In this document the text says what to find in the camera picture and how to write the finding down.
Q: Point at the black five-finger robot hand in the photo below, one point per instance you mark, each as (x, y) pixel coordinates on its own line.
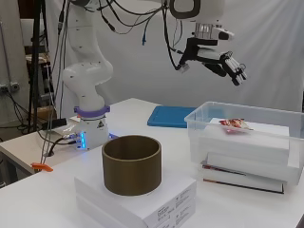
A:
(202, 50)

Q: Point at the blue plastic box lid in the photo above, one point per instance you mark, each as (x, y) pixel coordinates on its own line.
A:
(169, 116)

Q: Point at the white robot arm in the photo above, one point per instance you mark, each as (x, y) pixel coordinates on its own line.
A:
(86, 76)

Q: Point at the white hanging sheet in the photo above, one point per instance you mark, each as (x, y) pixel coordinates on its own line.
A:
(142, 79)

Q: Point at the red snack packet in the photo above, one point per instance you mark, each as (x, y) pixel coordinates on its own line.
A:
(236, 124)

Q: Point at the clear plastic box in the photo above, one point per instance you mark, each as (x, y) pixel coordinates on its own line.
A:
(196, 136)

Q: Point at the thick white book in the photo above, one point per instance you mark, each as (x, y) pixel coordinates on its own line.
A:
(247, 142)

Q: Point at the brown round tub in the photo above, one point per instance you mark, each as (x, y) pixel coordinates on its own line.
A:
(133, 172)

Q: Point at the white flat box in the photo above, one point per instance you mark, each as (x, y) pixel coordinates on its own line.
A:
(95, 210)
(164, 198)

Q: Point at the black tripod stand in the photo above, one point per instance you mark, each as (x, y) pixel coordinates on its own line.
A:
(35, 63)

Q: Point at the orange clamp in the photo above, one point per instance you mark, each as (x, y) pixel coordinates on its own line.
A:
(41, 167)

